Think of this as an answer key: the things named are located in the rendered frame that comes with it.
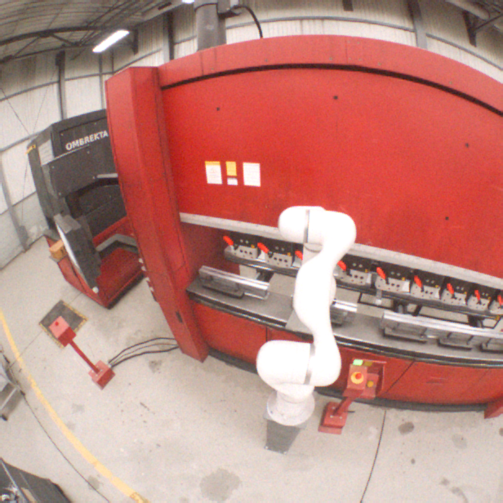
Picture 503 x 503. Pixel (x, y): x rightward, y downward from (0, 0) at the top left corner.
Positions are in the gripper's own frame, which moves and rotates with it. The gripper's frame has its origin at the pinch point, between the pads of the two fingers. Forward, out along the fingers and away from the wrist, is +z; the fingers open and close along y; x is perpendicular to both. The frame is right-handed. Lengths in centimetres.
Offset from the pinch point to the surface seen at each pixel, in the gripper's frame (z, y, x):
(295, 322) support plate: -9.3, 4.7, 14.6
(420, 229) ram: -38, -44, -35
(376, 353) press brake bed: 15, -47, 22
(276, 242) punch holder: -21.2, 22.7, -20.6
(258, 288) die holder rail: 7.0, 34.5, 1.6
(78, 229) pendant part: -77, 103, 7
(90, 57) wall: -108, 722, -493
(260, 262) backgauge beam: 24, 44, -18
